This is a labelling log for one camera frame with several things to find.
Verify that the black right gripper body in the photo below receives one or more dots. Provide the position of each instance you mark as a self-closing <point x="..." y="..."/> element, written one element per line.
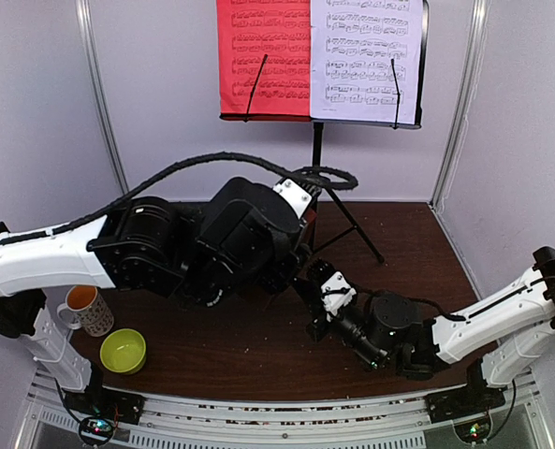
<point x="315" y="329"/>

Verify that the black perforated music stand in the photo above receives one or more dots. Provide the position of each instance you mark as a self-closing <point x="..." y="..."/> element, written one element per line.
<point x="318" y="129"/>

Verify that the white sheet music page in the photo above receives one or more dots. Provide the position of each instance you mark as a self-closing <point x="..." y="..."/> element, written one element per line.
<point x="367" y="61"/>

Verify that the red sheet music page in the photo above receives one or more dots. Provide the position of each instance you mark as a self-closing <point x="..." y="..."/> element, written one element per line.
<point x="264" y="52"/>

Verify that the brown wooden metronome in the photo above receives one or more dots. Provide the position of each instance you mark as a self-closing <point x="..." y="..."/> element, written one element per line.
<point x="307" y="234"/>

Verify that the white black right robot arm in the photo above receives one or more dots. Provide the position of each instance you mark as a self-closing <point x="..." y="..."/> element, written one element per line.
<point x="382" y="327"/>

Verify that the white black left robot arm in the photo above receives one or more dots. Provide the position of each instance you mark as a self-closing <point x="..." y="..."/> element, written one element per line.
<point x="248" y="233"/>

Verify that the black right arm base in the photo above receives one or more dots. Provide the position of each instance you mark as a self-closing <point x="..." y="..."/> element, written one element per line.
<point x="473" y="398"/>

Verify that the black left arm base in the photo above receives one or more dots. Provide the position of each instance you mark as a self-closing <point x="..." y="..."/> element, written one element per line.
<point x="108" y="403"/>

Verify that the lime green bowl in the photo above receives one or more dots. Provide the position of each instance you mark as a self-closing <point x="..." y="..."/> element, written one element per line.
<point x="123" y="351"/>

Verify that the patterned mug yellow inside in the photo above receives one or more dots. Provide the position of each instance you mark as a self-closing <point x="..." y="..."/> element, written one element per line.
<point x="85" y="308"/>

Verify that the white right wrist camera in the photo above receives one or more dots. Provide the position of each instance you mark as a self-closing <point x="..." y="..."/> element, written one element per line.
<point x="344" y="294"/>

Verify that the aluminium front rail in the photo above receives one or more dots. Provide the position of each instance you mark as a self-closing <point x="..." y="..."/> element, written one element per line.
<point x="398" y="421"/>

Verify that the right aluminium frame post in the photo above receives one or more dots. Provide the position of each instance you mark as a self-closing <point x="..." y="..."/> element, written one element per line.
<point x="468" y="86"/>

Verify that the aluminium frame post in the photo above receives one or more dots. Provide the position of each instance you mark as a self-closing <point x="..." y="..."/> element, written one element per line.
<point x="468" y="86"/>
<point x="87" y="34"/>

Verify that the left aluminium frame post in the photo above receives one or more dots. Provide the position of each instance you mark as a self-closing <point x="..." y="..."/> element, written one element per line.
<point x="87" y="34"/>

